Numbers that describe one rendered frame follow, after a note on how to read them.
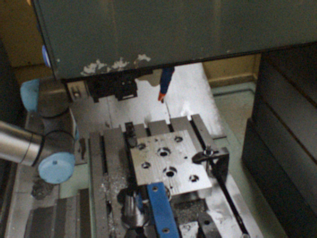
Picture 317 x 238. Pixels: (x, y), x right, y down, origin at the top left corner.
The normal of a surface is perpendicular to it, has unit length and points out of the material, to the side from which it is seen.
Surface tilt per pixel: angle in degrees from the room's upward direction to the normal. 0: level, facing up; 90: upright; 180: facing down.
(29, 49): 90
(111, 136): 0
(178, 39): 90
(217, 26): 90
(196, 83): 24
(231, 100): 0
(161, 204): 0
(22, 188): 17
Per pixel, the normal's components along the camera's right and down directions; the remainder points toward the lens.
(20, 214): 0.24, -0.80
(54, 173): 0.20, 0.60
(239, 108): -0.05, -0.78
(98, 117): 0.04, -0.47
